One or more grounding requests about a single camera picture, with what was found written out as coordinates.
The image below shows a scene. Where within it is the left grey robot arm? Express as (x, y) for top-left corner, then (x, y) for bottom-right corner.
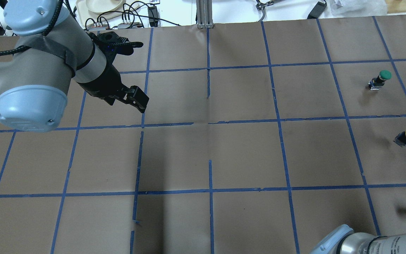
(0, 0), (149, 132)

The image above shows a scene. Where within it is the white plate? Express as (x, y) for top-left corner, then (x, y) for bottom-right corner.
(85, 0), (125, 14)

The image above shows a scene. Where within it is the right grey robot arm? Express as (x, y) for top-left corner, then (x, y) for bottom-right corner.
(309, 130), (406, 254)

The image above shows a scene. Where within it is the green push button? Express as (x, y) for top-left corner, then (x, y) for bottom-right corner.
(368, 70), (392, 91)

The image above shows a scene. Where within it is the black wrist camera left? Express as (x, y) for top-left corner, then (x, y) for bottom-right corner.
(88, 31), (144, 64)

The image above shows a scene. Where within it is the aluminium frame post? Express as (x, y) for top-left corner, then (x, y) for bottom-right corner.
(196, 0), (214, 29)

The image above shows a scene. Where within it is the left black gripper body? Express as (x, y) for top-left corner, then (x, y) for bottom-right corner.
(78, 64), (133, 106)

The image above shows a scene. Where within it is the wooden board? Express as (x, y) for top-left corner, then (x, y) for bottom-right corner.
(385, 0), (406, 14)

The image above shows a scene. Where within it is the black power adapter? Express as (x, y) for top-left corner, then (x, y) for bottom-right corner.
(307, 0), (327, 19)

